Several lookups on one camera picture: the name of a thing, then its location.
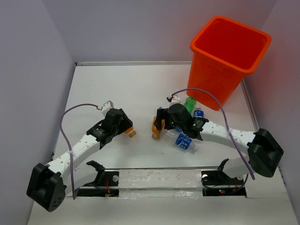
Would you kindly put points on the right blue label water bottle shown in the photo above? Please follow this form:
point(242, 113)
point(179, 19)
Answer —
point(198, 112)

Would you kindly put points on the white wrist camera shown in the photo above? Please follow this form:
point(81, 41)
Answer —
point(106, 107)
point(175, 99)

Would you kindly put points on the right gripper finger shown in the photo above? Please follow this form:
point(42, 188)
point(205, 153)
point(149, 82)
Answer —
point(166, 119)
point(159, 118)

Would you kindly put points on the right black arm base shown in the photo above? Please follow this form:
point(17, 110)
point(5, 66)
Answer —
point(215, 183)

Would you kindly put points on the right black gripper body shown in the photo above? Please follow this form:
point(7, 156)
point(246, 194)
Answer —
point(177, 124)

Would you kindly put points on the blue label water bottle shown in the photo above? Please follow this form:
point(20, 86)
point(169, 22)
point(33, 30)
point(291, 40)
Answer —
point(198, 112)
point(180, 141)
point(179, 130)

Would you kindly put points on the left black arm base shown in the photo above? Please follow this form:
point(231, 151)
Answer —
point(106, 185)

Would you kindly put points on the orange juice bottle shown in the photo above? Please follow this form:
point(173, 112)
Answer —
point(156, 134)
point(130, 132)

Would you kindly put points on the green plastic bottle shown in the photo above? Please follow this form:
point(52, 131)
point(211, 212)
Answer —
point(190, 103)

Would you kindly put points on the orange plastic bin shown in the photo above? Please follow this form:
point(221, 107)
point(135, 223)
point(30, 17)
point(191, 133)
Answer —
point(224, 52)

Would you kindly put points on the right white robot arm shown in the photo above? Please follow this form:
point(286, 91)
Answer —
point(258, 151)

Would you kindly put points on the lower blue label water bottle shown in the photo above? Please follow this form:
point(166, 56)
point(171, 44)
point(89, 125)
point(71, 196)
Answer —
point(180, 141)

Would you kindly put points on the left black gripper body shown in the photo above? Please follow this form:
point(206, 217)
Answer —
point(115, 131)

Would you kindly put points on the upper blue label water bottle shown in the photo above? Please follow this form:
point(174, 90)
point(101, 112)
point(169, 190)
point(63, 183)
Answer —
point(179, 130)

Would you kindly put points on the white foam block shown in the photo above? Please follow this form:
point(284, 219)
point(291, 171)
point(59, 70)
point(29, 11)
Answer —
point(159, 179)

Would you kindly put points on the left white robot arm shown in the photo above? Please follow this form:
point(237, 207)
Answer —
point(48, 183)

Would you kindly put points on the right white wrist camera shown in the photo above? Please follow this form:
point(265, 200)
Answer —
point(175, 99)

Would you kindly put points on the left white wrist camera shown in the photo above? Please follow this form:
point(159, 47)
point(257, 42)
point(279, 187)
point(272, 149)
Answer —
point(106, 107)

